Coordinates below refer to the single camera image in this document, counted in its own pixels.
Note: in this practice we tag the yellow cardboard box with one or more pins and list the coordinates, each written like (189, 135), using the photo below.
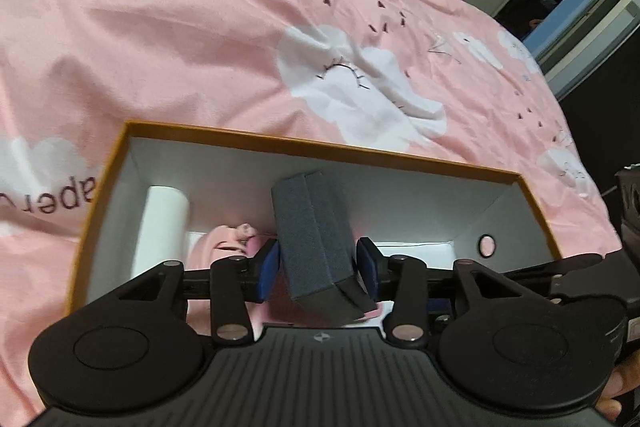
(410, 197)

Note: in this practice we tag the pink cloud print blanket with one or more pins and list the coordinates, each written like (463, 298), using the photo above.
(200, 32)

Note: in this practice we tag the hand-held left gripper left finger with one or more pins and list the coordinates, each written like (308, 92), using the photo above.
(267, 274)

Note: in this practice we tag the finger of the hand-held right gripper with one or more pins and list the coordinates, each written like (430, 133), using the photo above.
(565, 267)

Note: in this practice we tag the white cylinder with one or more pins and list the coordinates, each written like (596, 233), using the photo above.
(160, 232)

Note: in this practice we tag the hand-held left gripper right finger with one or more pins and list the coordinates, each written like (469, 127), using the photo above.
(367, 272)

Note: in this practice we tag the grey square box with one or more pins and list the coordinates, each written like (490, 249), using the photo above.
(315, 247)

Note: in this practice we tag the person's right hand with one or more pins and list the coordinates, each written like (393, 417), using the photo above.
(622, 382)

